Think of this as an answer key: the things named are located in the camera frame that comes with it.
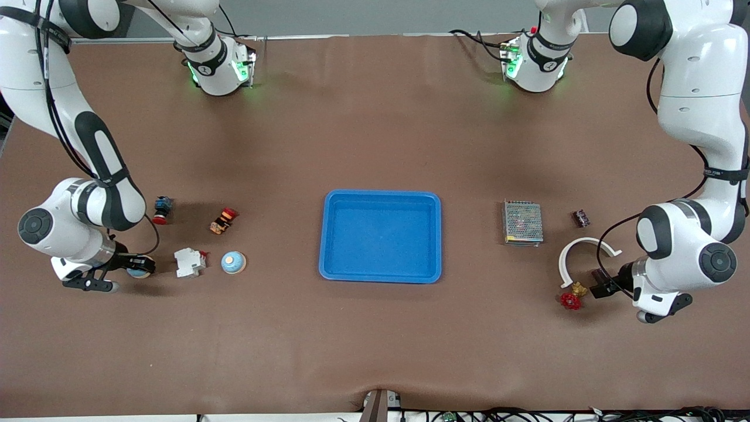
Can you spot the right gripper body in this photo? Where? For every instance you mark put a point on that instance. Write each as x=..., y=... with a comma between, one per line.
x=121, y=256

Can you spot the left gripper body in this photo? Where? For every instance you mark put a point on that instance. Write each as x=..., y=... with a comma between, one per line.
x=622, y=275

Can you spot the blue dome bell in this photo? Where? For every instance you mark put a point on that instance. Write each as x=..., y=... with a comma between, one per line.
x=233, y=262
x=139, y=274

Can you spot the dark electrolytic capacitor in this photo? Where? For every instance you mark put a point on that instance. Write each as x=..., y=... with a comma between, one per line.
x=580, y=218

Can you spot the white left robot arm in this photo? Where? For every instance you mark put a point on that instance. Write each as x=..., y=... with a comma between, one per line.
x=697, y=76

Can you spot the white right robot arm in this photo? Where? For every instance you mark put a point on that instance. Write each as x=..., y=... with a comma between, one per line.
x=111, y=199

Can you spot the blue plastic tray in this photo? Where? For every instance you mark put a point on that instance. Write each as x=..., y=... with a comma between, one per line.
x=381, y=234

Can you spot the white circuit breaker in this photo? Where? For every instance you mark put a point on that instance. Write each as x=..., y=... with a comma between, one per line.
x=188, y=262

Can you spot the white curved plastic arc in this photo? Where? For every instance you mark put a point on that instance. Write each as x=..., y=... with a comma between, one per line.
x=586, y=240

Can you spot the red mushroom button blue base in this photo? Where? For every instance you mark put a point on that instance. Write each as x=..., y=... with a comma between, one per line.
x=162, y=211

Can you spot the orange red push button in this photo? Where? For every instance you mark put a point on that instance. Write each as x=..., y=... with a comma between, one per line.
x=223, y=221

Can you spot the metal mesh power supply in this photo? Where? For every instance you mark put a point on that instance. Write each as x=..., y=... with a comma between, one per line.
x=522, y=223

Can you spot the metal table clamp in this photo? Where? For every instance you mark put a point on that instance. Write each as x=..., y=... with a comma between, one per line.
x=378, y=407

